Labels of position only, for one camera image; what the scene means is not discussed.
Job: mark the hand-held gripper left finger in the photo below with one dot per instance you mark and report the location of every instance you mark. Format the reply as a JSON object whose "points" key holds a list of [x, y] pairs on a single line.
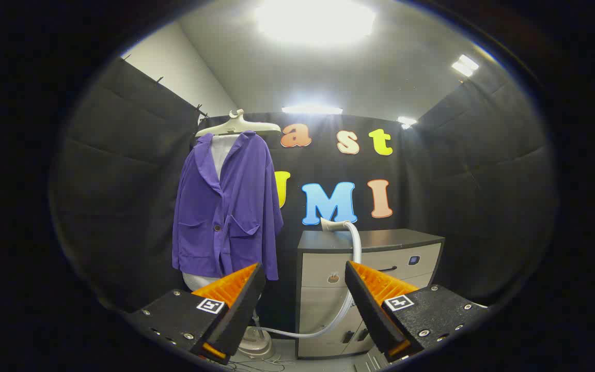
{"points": [[240, 310]]}

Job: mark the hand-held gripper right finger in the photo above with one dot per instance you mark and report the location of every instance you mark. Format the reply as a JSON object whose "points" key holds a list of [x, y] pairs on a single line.
{"points": [[367, 305]]}

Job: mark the garment steamer base stand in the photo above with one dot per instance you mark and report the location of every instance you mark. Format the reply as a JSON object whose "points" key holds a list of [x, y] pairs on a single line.
{"points": [[256, 343]]}

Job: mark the white clothes hanger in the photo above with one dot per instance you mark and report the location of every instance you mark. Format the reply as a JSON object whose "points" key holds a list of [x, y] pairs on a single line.
{"points": [[235, 125]]}

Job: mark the grey cabinet with dark top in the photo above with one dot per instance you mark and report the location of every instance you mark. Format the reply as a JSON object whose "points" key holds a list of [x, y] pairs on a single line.
{"points": [[323, 299]]}

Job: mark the black backdrop cloth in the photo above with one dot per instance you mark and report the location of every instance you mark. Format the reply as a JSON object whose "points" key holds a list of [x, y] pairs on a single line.
{"points": [[328, 165]]}

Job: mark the small ceiling light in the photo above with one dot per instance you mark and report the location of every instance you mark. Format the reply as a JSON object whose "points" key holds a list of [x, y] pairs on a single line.
{"points": [[465, 65], [407, 122]]}

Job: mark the ceiling strip light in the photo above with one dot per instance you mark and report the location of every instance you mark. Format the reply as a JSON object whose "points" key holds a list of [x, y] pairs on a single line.
{"points": [[312, 110]]}

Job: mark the large ceiling light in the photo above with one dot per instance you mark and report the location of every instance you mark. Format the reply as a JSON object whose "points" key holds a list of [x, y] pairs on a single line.
{"points": [[313, 20]]}

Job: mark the black quilted wall cloth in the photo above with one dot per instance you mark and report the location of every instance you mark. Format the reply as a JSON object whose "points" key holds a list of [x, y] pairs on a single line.
{"points": [[483, 181], [122, 181]]}

